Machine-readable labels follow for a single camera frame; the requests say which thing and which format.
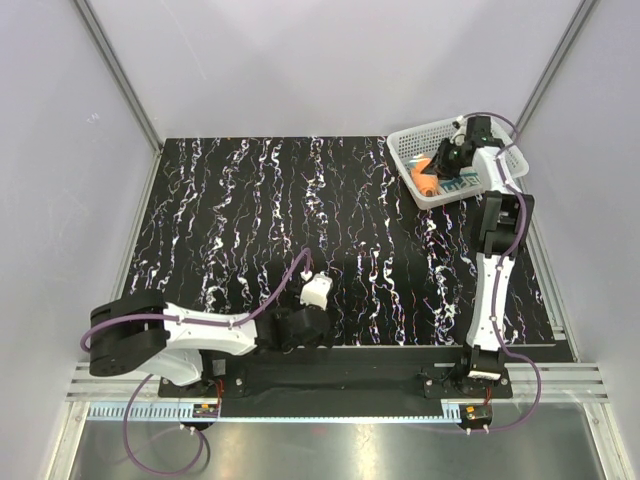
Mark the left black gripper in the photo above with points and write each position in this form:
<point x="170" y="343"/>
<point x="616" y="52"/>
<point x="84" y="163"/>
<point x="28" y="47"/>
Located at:
<point x="324" y="340"/>

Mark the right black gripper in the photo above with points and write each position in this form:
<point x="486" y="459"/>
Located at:
<point x="436" y="164"/>

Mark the rabbit print towel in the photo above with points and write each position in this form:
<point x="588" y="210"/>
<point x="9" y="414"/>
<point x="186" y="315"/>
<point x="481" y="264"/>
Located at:
<point x="468" y="180"/>

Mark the orange dotted checkered towel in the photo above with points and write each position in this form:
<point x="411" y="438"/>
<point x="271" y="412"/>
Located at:
<point x="423" y="176"/>

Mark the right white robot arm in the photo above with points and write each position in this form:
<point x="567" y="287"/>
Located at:
<point x="499" y="232"/>

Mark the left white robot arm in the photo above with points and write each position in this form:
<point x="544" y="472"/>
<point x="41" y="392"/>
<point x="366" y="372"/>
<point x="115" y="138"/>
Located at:
<point x="145" y="333"/>

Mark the white plastic mesh basket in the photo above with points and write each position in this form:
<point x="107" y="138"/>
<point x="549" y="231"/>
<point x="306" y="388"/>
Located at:
<point x="494" y="136"/>

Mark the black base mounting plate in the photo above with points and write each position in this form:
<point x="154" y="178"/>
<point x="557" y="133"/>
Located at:
<point x="432" y="371"/>

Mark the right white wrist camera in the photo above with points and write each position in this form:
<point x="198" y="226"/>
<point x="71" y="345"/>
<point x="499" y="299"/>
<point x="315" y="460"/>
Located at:
<point x="459" y="137"/>

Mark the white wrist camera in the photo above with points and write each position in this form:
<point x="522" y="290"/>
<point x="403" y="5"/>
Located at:
<point x="459" y="137"/>
<point x="315" y="290"/>

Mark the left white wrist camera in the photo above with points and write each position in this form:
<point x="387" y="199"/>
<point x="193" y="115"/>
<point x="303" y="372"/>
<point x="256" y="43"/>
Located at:
<point x="315" y="290"/>

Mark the aluminium frame rail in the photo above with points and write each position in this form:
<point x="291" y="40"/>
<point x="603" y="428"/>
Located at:
<point x="413" y="401"/>

